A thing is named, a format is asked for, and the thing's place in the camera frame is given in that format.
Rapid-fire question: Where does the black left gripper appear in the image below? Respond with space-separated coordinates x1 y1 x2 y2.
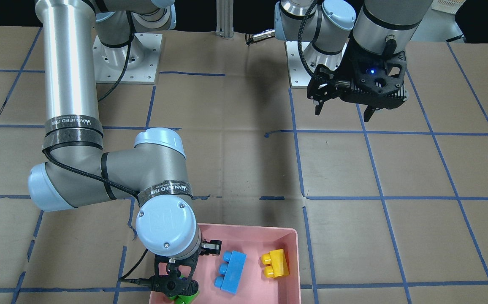
306 40 408 122

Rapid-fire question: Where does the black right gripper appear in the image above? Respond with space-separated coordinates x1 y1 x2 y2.
151 240 222 296

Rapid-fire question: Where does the blue toy block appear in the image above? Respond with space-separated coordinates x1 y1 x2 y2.
214 250 247 295

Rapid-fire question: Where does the yellow toy block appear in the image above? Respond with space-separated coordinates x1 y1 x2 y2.
260 249 290 278

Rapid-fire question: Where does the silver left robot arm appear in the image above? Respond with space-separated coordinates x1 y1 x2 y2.
245 0 432 122

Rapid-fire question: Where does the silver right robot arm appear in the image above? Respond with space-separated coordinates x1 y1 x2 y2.
28 0 301 304

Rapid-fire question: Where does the pink plastic box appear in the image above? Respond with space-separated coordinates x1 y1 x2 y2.
149 223 301 304

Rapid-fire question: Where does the green toy block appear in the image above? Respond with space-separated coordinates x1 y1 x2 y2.
163 273 199 304

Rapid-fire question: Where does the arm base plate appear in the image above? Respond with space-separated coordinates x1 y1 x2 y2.
285 40 348 88

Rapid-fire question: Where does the aluminium frame post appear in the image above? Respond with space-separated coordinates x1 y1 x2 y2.
215 0 234 40

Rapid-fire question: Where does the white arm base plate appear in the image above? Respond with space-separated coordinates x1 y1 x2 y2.
93 33 163 85

